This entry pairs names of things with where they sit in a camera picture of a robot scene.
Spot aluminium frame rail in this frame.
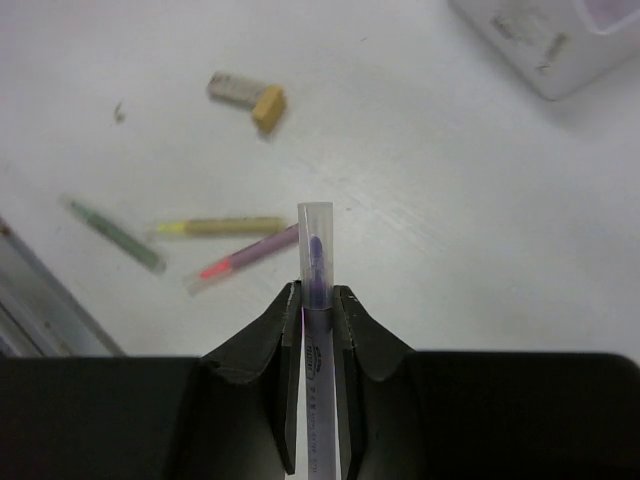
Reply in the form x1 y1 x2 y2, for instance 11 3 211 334
1 222 125 357

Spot pink purple highlighter pen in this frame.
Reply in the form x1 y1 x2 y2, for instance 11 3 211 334
185 224 299 294

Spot purple pen clear cap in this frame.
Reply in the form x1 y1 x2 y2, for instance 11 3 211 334
298 202 338 479

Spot green highlighter pen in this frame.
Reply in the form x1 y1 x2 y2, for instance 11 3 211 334
62 198 166 273

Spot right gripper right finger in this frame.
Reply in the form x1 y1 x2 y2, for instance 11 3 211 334
333 286 415 479

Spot yellow eraser with sleeve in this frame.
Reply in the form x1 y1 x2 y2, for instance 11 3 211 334
207 71 287 134

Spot white three-compartment organizer box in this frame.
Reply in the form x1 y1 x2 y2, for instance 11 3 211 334
450 0 639 100

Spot yellow highlighter pen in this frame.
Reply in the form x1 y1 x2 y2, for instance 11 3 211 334
148 217 288 238

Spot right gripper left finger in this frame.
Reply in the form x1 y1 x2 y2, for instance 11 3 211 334
199 281 302 474

